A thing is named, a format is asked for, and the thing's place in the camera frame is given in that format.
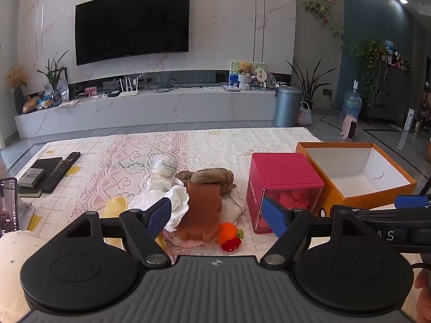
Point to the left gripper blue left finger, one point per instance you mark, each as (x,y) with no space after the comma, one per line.
(157,216)

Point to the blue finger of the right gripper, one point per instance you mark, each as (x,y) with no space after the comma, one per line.
(411,201)

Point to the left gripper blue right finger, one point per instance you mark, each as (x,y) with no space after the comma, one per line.
(276,216)

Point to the white cloth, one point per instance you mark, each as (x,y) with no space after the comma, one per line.
(178,197)

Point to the white gift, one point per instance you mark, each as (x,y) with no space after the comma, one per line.
(162,174)

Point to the brown bear-shaped sponge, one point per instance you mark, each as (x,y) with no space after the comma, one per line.
(202,221)

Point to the orange crochet fruit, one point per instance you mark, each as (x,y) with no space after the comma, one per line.
(230,237)

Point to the brown plush toy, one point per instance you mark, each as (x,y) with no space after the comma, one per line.
(222,177)

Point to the pink crochet piece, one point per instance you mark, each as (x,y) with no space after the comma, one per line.
(174,239)

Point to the yellow cleaning cloth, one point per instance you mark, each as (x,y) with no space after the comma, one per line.
(114,207)

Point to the cream towel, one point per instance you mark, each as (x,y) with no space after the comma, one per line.
(232,207)

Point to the operator hand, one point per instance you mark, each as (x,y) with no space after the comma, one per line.
(423,305)

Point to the magenta Wonderlab box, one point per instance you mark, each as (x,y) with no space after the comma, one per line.
(288,178)

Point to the lace table cover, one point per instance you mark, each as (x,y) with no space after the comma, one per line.
(111,167)

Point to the orange cardboard box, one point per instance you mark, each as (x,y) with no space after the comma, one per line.
(357,175)

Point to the pink space heater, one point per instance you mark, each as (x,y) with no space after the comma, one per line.
(349,127)

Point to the black remote control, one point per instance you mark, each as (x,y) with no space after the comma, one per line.
(57,175)

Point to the pink woven basket bag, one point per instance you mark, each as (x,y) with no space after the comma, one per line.
(305,114)

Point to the blue water jug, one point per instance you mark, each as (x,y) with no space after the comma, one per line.
(352,103)

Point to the grey-blue trash bin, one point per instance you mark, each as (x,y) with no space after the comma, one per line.
(287,107)

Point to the dark shelf with plants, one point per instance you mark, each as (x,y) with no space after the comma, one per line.
(385,81)

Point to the potted snake plant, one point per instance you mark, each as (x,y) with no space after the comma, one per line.
(309,82)

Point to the white wifi router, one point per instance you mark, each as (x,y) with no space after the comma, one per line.
(126,88)

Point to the dark book stack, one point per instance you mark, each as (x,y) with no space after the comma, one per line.
(30,185)

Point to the teddy bear bouquet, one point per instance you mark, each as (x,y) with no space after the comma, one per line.
(245,75)

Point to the smartphone on stand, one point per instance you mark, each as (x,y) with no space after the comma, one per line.
(9,221)

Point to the green plant in vase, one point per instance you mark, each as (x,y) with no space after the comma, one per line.
(53,72)

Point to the dried flower vase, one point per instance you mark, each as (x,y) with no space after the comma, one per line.
(16,79)

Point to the wall-mounted television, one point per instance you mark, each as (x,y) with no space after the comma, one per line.
(110,29)

